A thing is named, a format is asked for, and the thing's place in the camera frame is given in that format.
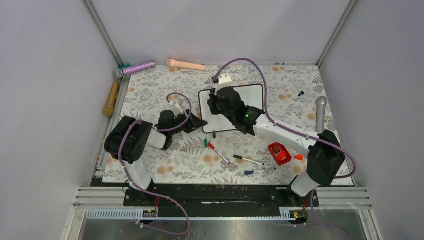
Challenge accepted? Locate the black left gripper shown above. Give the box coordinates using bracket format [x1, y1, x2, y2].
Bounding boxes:
[169, 108, 207, 136]

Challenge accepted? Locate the white whiteboard black frame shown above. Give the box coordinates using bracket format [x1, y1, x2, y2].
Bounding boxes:
[198, 83, 264, 134]

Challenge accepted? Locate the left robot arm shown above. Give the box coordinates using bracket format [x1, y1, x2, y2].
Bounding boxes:
[104, 109, 208, 206]

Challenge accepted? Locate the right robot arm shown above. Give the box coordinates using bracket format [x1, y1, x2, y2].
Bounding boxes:
[206, 86, 346, 206]

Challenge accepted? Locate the red marker pen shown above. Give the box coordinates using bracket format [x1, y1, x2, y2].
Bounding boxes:
[208, 142, 231, 165]

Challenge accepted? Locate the black marker pen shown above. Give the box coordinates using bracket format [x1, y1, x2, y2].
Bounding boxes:
[233, 155, 265, 166]

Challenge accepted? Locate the pink microphone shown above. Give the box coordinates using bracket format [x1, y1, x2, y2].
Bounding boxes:
[166, 58, 206, 71]

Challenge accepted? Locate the blue marker pen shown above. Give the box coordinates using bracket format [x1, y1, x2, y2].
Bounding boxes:
[244, 167, 276, 176]

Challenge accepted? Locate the red plastic box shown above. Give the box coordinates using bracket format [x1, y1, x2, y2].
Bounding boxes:
[267, 142, 292, 166]

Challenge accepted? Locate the gold microphone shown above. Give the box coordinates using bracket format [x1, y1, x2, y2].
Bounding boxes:
[103, 80, 120, 117]

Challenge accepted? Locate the small orange block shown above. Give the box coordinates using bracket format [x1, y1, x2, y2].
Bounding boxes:
[294, 154, 305, 161]

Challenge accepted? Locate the purple glitter microphone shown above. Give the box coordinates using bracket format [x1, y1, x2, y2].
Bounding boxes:
[112, 61, 156, 79]

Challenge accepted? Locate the silver microphone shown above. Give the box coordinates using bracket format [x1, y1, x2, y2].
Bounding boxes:
[315, 96, 328, 133]

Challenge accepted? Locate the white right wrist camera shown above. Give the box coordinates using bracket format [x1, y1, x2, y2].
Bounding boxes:
[214, 73, 233, 96]

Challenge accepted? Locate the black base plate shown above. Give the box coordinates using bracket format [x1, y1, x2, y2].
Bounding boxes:
[123, 183, 320, 218]

